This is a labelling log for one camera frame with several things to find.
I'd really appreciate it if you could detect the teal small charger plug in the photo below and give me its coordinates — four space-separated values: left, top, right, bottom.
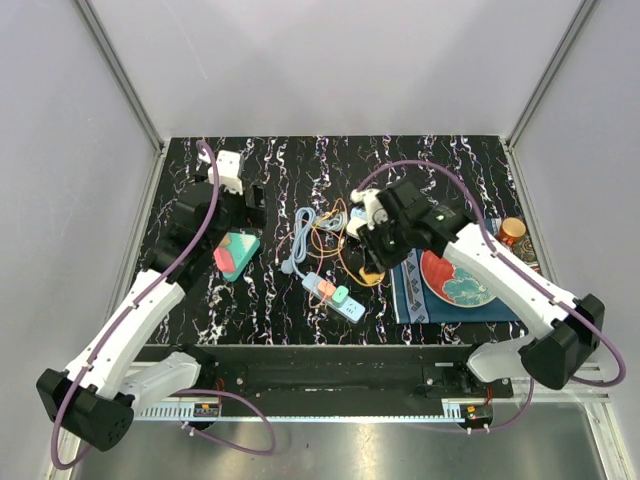
331 285 349 306

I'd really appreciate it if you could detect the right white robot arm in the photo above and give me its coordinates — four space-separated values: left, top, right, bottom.
350 179 604 397

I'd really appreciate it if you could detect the orange thin charging cable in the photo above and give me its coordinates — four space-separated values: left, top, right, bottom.
274 198 386 314

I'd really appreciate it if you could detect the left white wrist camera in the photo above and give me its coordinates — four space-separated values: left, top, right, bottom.
198 150 244 194

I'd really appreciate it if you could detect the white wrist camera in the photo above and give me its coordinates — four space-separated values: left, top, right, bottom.
350 188 389 230
198 150 244 194

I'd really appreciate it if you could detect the round light blue power socket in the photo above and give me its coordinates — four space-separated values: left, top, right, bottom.
350 208 366 220

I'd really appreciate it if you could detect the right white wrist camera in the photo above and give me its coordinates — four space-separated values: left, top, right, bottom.
350 188 389 230

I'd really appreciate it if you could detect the silver metal fork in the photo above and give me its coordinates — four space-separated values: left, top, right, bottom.
403 260 418 306

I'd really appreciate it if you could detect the teal triangular power strip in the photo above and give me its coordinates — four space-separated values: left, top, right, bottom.
223 232 260 282

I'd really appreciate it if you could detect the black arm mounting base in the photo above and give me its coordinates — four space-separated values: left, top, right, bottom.
159 343 516 419

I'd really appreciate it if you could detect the dark blue patterned placemat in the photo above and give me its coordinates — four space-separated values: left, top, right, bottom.
391 249 517 324

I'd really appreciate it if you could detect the colourful patterned coaster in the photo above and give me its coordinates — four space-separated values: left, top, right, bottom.
505 234 542 274

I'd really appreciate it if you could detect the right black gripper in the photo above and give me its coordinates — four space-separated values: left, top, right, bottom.
355 215 413 275

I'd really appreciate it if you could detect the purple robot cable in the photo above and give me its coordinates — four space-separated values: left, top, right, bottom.
49 139 276 471
357 160 627 435

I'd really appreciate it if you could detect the light blue long power strip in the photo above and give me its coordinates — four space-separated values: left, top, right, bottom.
302 272 365 324

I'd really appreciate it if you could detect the red floral ceramic plate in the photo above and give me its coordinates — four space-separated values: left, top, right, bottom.
419 251 495 309

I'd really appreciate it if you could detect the copper metal cup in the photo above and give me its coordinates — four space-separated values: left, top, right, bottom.
497 217 527 247

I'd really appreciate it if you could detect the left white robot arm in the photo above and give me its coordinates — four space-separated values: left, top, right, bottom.
36 168 266 451

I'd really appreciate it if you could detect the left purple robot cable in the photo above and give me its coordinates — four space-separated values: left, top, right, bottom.
49 139 276 471

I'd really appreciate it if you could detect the white square plug adapter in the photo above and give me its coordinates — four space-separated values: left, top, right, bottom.
346 222 363 239

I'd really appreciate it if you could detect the salmon small charger plug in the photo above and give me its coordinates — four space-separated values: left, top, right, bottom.
317 280 336 301

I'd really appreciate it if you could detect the yellow small charger plug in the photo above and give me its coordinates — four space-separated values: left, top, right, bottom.
358 268 385 287

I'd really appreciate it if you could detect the pink square plug adapter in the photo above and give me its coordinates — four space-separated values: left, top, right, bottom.
214 247 236 274

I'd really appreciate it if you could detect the grey bundled cord with plug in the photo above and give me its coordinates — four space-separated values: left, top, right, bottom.
319 210 351 232

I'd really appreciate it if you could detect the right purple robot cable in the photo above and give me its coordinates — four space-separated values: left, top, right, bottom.
357 160 627 435

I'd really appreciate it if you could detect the light blue coiled power cord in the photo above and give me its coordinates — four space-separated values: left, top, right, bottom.
279 207 321 281

